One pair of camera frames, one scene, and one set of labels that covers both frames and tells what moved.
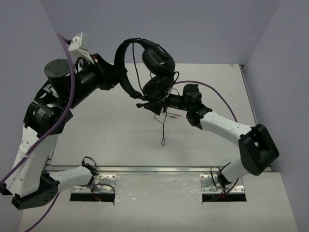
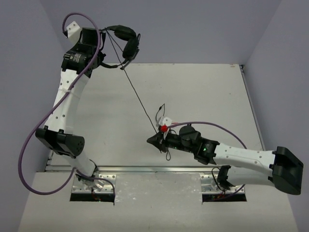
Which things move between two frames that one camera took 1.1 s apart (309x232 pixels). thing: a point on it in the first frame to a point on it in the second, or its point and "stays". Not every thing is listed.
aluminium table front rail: x=142 y=169 stays
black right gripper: x=163 y=102 to x=160 y=141
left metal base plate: x=100 y=180 stays
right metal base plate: x=207 y=186 stays
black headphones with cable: x=159 y=65 to x=130 y=50
